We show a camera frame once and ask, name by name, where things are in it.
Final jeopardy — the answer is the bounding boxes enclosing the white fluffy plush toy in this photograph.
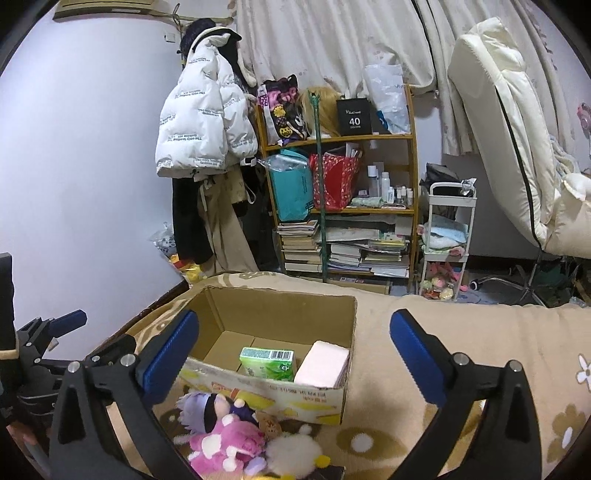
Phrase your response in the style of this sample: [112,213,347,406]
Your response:
[263,425,331,480]

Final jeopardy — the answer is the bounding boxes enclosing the white rolling cart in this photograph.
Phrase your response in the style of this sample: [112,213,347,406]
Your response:
[418,182,478,304]

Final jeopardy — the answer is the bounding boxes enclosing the cream curtain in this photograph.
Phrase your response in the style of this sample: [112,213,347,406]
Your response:
[233,0,555,156]

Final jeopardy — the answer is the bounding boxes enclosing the pink plush toy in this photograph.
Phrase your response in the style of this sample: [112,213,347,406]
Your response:
[187,413,269,478]

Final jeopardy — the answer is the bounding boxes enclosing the stack of books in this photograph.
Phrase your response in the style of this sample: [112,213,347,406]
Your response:
[276,216,413,280]

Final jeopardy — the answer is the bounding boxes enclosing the printed cardboard box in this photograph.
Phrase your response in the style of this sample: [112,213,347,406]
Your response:
[178,285,358,426]

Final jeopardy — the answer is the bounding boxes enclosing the green carton packet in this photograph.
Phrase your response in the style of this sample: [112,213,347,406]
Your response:
[239,347,296,383]

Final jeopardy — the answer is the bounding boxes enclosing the white puffer jacket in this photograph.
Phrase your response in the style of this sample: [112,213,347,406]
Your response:
[154,27,259,178]

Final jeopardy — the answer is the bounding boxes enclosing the crumpled plastic bag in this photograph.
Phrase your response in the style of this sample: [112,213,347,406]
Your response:
[148,224,179,259]

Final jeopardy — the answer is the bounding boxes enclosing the small brown plush toy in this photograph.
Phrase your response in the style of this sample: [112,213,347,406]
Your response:
[256,411,283,437]

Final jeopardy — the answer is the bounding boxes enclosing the teal bag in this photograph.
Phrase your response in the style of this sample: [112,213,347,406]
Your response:
[268,148,315,223]

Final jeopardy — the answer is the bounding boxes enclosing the wooden shelf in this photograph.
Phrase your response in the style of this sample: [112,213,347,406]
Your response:
[255,83,421,282]

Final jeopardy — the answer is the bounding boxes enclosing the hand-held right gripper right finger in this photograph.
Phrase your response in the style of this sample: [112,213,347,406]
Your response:
[389,309,544,480]

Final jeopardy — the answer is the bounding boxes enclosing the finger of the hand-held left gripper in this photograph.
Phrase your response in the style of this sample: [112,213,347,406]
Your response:
[92,335,138,357]
[44,310,88,341]

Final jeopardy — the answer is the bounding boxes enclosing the group of white cosmetic bottles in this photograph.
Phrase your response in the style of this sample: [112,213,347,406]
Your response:
[367,164,414,206]

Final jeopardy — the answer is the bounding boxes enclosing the black hat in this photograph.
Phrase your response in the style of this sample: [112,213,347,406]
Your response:
[178,18,218,54]

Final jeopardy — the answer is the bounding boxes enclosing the printed cat-ear bag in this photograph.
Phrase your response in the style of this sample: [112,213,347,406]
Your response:
[257,74,308,144]

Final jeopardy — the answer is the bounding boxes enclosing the dark tissue packet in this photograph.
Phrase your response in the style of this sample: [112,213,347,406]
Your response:
[309,464,347,480]

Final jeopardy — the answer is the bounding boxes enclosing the pink tissue packet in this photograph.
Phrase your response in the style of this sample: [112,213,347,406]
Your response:
[294,340,351,389]

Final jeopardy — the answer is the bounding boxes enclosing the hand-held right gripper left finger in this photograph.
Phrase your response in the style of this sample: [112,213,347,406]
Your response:
[48,309,200,480]

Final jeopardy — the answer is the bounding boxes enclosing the black box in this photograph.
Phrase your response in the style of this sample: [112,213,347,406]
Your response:
[336,97,374,136]

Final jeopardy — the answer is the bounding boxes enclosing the cream down jacket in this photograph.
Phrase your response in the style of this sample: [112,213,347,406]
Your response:
[447,17,591,308]

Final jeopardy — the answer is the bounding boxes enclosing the beige patterned blanket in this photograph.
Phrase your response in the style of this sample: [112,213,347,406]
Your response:
[106,272,591,480]

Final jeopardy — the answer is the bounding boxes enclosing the purple-haired plush doll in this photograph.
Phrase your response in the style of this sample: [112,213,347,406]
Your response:
[178,390,259,435]

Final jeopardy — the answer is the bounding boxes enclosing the beige pants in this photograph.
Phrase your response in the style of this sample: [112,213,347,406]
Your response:
[196,173,260,276]

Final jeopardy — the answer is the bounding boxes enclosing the green pole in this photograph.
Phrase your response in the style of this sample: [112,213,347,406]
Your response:
[308,91,331,283]

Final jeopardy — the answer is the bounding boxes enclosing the blonde wig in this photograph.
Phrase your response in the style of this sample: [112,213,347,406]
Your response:
[295,85,342,139]

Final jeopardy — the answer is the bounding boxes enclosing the black coat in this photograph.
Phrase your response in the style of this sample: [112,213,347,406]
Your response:
[172,175,214,265]

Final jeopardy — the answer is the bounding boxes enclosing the red gift bag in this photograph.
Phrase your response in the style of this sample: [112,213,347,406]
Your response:
[308,150,363,212]

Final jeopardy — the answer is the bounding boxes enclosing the air conditioner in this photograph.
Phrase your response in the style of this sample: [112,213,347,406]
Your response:
[52,0,156,20]

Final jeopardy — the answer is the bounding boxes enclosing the clear plastic bag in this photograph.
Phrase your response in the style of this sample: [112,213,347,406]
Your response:
[364,64,411,134]

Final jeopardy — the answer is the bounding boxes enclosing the light blue cloth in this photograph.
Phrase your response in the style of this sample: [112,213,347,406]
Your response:
[422,222,467,253]

